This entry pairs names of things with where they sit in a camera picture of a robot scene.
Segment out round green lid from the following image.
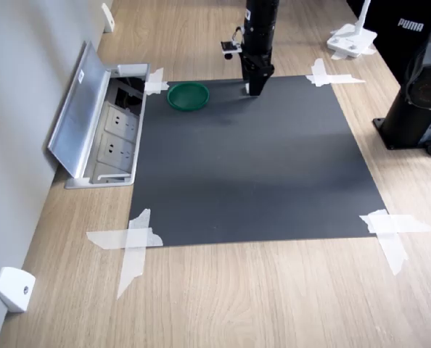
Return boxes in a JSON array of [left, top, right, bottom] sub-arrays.
[[166, 82, 211, 112]]

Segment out white tape patch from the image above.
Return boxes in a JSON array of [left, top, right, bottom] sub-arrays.
[[144, 67, 171, 96], [358, 209, 431, 276], [305, 57, 367, 88], [86, 208, 165, 300]]

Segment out dark grey mat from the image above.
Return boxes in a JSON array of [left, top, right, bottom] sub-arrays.
[[128, 74, 388, 248]]

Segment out black bag with white print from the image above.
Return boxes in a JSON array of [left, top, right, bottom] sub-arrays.
[[348, 0, 431, 86]]

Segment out white power socket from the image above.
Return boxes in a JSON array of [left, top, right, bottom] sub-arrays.
[[97, 133, 136, 164], [104, 103, 139, 133]]

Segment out grey partition panel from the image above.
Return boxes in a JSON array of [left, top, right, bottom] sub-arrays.
[[0, 0, 114, 348]]

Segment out small wrist camera box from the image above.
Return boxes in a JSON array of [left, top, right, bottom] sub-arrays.
[[220, 26, 245, 61]]

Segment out white camera stand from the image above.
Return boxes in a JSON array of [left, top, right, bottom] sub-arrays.
[[326, 0, 379, 59]]

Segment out small white bracket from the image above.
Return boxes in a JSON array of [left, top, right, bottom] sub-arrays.
[[0, 266, 37, 313], [101, 2, 115, 33]]

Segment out silver cable duct box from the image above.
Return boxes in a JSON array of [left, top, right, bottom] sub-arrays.
[[47, 40, 152, 189]]

